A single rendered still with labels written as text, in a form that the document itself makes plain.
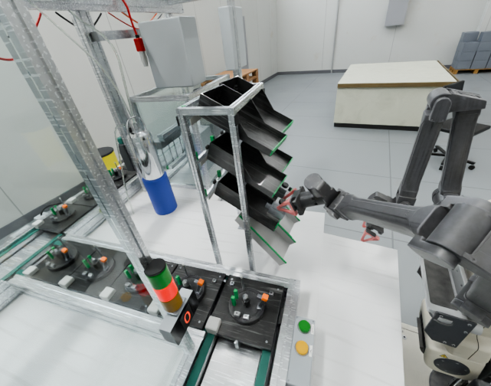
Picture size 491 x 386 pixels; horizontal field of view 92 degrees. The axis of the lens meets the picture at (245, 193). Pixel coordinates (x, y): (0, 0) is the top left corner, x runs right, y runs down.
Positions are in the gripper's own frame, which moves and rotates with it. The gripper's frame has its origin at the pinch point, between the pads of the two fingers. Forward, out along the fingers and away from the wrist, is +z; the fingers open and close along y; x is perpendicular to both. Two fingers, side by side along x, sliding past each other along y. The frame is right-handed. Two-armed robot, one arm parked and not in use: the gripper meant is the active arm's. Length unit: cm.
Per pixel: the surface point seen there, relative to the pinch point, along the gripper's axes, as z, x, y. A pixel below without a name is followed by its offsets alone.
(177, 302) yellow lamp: 10.4, -6.0, 47.7
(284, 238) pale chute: 11.8, 22.4, -6.7
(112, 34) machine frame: 80, -107, -50
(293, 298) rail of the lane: 4.6, 32.8, 16.8
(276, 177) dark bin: -0.7, -9.3, -5.0
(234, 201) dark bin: 14.5, -9.0, 5.5
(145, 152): 76, -41, -18
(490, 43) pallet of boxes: -261, 182, -952
